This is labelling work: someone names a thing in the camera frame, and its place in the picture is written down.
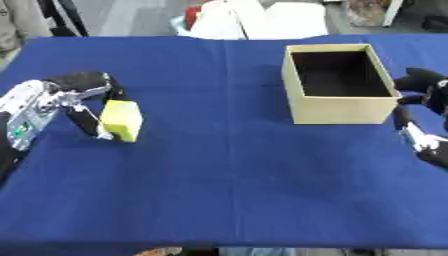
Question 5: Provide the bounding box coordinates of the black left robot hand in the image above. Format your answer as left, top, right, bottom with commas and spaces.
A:
40, 71, 128, 141

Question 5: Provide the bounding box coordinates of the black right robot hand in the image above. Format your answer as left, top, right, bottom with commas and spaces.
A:
390, 67, 448, 169

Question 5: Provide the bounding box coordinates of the yellow foam block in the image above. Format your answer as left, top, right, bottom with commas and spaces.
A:
98, 99, 146, 144

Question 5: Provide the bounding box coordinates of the tan cardboard box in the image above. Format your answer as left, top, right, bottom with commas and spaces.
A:
280, 43, 405, 126

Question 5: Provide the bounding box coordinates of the black tripod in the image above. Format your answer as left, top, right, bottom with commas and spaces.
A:
35, 0, 91, 38

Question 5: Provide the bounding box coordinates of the person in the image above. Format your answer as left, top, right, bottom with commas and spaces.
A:
0, 0, 55, 63

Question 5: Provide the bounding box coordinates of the white bag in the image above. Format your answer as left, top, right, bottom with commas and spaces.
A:
171, 0, 331, 41

